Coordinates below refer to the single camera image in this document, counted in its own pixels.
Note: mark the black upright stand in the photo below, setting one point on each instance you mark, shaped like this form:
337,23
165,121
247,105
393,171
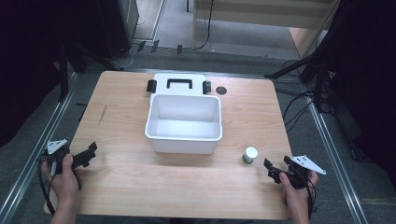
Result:
63,74

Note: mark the black curtain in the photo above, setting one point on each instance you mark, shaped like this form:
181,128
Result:
37,56
367,77

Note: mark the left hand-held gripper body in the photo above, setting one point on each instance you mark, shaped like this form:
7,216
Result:
57,147

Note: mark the dark cabinet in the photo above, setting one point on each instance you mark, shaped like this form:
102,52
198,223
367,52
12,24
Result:
124,21

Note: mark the light wooden desk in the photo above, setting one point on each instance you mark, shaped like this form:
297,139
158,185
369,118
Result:
258,15

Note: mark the black tripod stand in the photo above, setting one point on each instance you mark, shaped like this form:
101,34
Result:
311,71

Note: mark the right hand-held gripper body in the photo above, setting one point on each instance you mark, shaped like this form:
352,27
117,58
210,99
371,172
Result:
300,169

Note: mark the metal floor rail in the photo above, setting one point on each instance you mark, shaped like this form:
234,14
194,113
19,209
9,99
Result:
336,168
34,149

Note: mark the small white bottle green label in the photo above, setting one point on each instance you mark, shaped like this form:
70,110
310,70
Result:
250,154

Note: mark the white plastic storage box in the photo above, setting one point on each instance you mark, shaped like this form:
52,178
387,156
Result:
183,124

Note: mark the small black floor bracket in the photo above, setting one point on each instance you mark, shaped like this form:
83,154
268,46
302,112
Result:
155,46
179,49
141,46

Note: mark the person's right hand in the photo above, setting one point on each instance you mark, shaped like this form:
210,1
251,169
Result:
295,196

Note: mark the person's left hand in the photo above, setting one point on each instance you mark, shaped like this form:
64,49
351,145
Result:
63,183

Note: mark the dark round disc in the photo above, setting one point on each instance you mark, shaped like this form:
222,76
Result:
221,90

